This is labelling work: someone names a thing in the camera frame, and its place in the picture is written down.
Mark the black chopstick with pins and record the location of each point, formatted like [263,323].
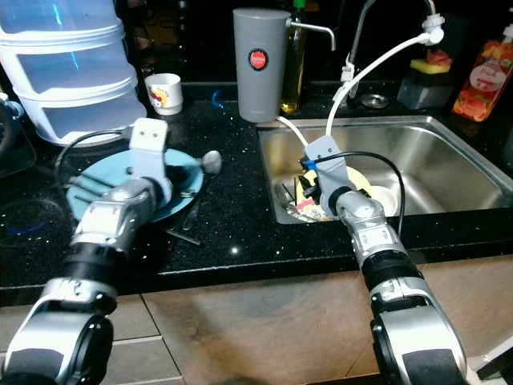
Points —
[184,235]
[96,186]

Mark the light blue plate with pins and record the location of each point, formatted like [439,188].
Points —
[104,164]

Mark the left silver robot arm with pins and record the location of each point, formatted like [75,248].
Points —
[112,224]

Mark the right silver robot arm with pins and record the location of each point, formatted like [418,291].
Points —
[377,233]

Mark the yellow patterned plate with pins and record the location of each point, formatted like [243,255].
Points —
[309,212]

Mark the white printed mug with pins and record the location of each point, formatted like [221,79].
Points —
[163,94]

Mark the round chrome counter cap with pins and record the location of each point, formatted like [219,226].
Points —
[376,100]

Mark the grey water filter canister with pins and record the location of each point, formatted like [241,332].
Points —
[260,88]

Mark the yellow oil bottle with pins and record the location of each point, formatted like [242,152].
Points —
[292,76]

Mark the beige drawer front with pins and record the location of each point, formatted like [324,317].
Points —
[136,365]
[128,317]

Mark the stainless steel sink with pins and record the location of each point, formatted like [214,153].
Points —
[449,156]

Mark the chrome sink faucet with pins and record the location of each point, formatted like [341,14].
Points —
[354,52]

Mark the dark sponge holder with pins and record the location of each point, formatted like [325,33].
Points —
[423,91]

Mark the beige sink cabinet front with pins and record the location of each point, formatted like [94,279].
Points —
[248,329]

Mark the white stacked food container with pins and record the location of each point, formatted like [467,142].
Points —
[72,72]

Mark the yellow sponge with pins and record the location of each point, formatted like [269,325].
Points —
[421,68]

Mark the black round appliance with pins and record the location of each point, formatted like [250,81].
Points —
[16,136]

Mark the red scrubber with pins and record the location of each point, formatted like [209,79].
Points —
[439,57]

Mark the orange dish soap bottle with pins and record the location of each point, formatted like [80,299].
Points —
[485,80]

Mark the white cabinet side panel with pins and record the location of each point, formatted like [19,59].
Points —
[497,365]

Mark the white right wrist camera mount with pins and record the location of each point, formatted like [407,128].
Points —
[330,164]

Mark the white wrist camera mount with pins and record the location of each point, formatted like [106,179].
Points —
[151,152]
[330,164]

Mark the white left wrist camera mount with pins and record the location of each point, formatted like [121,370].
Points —
[151,152]

